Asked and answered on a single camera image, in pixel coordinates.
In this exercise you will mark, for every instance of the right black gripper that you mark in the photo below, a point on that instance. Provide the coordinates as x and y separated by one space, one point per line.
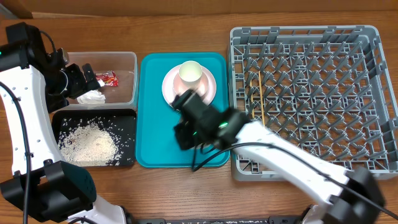
179 135

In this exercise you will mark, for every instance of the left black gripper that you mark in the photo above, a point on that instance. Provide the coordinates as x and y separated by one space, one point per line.
79 83

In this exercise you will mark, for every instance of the white napkin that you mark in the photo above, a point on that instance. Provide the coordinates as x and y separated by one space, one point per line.
92 97

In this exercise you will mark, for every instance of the red foil wrapper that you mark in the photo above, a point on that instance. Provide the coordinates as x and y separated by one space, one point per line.
108 78

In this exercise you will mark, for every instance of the white rice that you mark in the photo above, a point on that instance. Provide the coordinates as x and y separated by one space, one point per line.
88 144

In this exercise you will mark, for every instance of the white cup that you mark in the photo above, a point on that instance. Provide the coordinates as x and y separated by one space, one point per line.
190 73

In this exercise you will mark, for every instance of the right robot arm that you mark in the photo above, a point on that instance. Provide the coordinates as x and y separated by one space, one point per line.
340 195

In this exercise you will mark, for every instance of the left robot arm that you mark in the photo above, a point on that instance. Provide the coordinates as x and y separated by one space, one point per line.
35 83

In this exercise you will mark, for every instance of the grey dishwasher rack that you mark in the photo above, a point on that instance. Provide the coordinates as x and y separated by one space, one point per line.
326 89

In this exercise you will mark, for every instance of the teal serving tray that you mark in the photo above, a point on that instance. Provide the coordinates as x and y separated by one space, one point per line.
156 144

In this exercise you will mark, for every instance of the clear plastic bin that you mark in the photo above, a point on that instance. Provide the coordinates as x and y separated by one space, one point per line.
124 65

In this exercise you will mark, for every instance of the large white plate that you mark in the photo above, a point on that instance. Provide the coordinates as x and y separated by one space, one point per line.
168 90

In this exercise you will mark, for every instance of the black plastic tray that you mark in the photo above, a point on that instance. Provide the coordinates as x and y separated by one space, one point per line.
124 121

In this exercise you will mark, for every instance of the cardboard backdrop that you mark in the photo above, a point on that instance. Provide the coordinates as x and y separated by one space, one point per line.
110 8

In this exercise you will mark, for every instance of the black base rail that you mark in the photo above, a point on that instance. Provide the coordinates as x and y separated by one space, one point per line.
275 219

